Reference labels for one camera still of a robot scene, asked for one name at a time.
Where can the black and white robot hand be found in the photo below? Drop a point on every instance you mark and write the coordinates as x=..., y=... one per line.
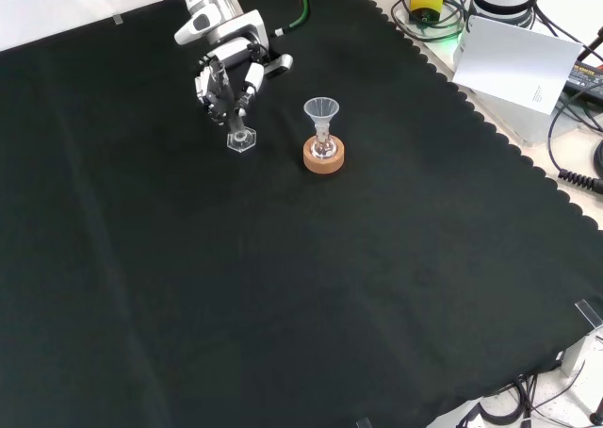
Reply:
x=221, y=51

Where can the clear graduated cylinder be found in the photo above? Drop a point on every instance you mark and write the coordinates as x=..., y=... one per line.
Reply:
x=241, y=139

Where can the grey tape piece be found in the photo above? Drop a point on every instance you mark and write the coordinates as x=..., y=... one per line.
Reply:
x=363, y=423
x=118, y=20
x=589, y=312

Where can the clear plastic funnel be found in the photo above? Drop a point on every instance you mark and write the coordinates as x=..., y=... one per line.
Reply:
x=321, y=110

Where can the clear round-bottom flask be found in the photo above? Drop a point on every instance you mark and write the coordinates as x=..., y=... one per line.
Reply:
x=323, y=147

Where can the yellow stop button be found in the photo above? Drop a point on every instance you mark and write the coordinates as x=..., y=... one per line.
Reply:
x=426, y=4

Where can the black cloth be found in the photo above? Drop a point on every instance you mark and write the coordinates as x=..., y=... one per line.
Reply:
x=282, y=282

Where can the pale board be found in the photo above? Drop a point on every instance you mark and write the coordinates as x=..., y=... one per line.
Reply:
x=513, y=65

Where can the black power adapter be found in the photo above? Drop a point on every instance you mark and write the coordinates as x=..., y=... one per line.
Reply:
x=586, y=77

